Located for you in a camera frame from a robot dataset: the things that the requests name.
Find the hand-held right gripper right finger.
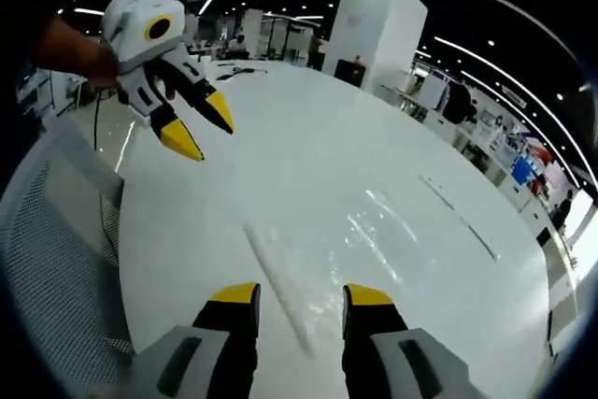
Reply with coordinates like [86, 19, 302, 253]
[340, 282, 490, 399]

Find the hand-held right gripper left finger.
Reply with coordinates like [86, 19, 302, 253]
[105, 281, 262, 399]

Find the clear food packaging bag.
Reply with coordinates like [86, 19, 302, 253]
[244, 187, 413, 354]

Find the person's left hand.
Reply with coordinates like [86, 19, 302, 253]
[69, 36, 178, 102]

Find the black cabinet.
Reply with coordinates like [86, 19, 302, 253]
[333, 58, 368, 89]

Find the white mesh office chair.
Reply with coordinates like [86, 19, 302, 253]
[0, 121, 137, 399]

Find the wide white square pillar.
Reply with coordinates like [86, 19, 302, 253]
[321, 0, 429, 93]

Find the white box appliance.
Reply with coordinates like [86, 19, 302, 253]
[419, 73, 450, 111]

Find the blue box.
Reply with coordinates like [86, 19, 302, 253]
[510, 155, 534, 186]

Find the thin black cable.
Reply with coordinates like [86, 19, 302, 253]
[216, 62, 271, 83]

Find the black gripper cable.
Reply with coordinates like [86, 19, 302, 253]
[92, 84, 121, 263]

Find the table cable slot cover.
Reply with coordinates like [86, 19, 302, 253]
[459, 215, 500, 261]
[417, 173, 458, 212]

